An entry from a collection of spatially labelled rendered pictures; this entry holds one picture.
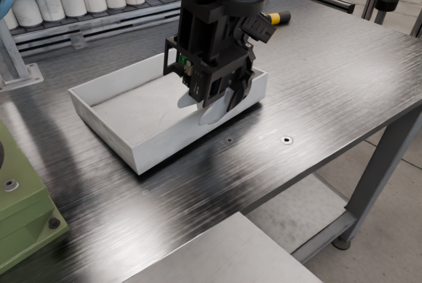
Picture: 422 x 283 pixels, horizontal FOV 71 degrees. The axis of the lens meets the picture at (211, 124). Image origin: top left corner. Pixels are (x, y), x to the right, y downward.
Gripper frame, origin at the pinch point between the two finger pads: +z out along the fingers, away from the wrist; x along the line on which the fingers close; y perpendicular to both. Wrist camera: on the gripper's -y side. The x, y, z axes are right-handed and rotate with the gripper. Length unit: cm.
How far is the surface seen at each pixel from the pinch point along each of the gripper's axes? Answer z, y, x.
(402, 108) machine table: -1.0, -28.0, 21.4
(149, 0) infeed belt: 10, -26, -45
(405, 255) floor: 74, -67, 63
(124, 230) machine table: 3.3, 19.4, 4.9
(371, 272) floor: 76, -51, 56
